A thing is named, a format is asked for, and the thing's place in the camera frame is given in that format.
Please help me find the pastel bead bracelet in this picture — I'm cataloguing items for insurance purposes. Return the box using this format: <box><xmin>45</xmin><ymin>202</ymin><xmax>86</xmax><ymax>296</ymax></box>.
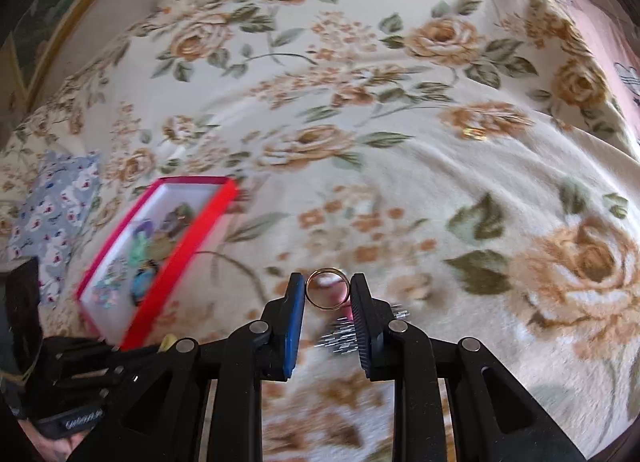
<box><xmin>92</xmin><ymin>257</ymin><xmax>127</xmax><ymax>306</ymax></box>

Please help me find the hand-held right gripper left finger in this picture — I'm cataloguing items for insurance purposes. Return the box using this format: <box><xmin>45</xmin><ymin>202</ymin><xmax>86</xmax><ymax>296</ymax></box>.
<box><xmin>67</xmin><ymin>272</ymin><xmax>307</xmax><ymax>462</ymax></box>

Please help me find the gold square wristwatch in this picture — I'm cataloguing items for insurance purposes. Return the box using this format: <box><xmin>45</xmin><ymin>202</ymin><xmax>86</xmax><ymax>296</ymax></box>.
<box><xmin>162</xmin><ymin>202</ymin><xmax>197</xmax><ymax>231</ymax></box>

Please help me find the gold ring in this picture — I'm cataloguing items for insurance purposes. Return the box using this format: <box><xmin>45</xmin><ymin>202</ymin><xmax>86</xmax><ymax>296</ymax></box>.
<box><xmin>305</xmin><ymin>267</ymin><xmax>351</xmax><ymax>311</ymax></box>

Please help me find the blue koala print pillow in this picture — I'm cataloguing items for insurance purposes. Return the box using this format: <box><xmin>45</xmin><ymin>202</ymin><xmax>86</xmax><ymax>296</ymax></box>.
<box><xmin>10</xmin><ymin>149</ymin><xmax>104</xmax><ymax>304</ymax></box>

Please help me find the gold framed wall picture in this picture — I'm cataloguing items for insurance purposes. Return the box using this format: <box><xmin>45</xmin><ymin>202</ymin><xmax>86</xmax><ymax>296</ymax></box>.
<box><xmin>0</xmin><ymin>0</ymin><xmax>151</xmax><ymax>110</ymax></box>

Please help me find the dark bead bracelet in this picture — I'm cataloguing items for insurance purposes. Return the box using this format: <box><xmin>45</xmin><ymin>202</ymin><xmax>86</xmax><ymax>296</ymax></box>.
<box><xmin>127</xmin><ymin>262</ymin><xmax>166</xmax><ymax>309</ymax></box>

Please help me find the red jewelry box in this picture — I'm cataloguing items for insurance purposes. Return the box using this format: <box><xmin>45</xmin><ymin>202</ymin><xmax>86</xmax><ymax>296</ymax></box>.
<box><xmin>75</xmin><ymin>176</ymin><xmax>239</xmax><ymax>351</ymax></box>

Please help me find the person's left hand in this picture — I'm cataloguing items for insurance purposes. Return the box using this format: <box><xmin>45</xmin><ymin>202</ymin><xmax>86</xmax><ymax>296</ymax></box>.
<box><xmin>17</xmin><ymin>419</ymin><xmax>81</xmax><ymax>462</ymax></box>

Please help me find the green hair tie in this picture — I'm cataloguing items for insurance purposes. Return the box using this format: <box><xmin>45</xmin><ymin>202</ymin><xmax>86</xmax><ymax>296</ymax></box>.
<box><xmin>127</xmin><ymin>235</ymin><xmax>154</xmax><ymax>266</ymax></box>

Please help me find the pink heart print blanket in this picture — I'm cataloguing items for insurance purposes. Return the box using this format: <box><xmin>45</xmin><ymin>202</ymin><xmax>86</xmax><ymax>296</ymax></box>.
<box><xmin>565</xmin><ymin>0</ymin><xmax>640</xmax><ymax>159</ymax></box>

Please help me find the silver chain bracelet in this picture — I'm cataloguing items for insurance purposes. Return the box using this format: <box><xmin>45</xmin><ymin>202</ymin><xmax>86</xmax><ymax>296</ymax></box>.
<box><xmin>317</xmin><ymin>302</ymin><xmax>412</xmax><ymax>358</ymax></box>

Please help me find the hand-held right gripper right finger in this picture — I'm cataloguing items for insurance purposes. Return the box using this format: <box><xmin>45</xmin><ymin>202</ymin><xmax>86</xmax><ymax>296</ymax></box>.
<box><xmin>350</xmin><ymin>272</ymin><xmax>587</xmax><ymax>462</ymax></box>

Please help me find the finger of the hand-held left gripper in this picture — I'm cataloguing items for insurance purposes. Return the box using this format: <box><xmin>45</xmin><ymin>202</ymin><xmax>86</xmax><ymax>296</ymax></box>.
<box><xmin>42</xmin><ymin>336</ymin><xmax>168</xmax><ymax>360</ymax></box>
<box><xmin>52</xmin><ymin>361</ymin><xmax>143</xmax><ymax>395</ymax></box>

